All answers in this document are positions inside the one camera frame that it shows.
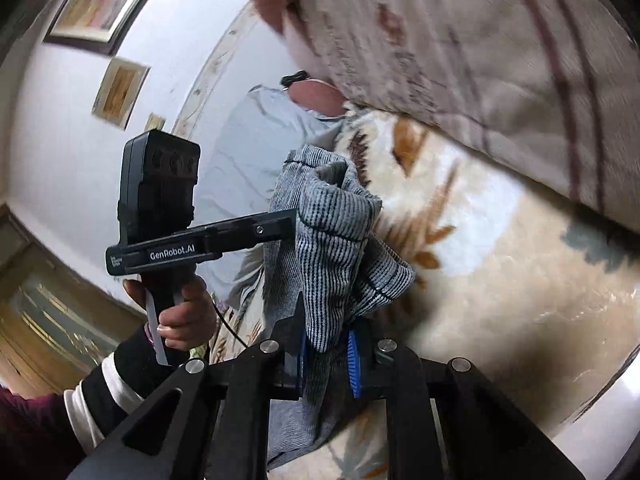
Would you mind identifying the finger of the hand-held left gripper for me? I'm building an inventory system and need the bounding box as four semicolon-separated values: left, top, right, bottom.
206;210;297;255

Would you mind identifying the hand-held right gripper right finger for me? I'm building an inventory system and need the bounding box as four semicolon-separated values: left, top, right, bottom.
345;321;587;480

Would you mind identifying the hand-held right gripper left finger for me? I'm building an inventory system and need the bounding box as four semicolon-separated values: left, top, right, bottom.
65;305;307;480

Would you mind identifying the person's left forearm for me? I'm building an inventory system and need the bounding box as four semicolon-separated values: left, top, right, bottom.
0;325;168;480

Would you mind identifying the person's left hand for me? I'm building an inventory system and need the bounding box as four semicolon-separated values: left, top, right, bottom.
122;277;219;354

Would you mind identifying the grey pillow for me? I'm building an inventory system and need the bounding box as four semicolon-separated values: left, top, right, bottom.
206;85;347;311

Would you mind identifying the small framed picture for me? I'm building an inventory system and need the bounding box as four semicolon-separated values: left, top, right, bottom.
91;57;151;122

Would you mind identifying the pink pillow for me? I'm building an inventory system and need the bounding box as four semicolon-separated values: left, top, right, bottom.
289;80;347;117

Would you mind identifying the wooden door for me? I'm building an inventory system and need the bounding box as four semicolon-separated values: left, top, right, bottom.
0;205;146;396

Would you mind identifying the leaf print blanket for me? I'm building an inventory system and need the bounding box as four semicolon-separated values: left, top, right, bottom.
200;105;640;480

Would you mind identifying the large framed picture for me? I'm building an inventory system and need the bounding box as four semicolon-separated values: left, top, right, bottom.
44;0;173;57

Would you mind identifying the beige striped pillow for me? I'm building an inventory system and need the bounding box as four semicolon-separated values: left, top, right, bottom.
280;0;640;231

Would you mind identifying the black cable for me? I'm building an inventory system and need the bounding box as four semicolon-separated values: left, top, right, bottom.
212;300;251;352

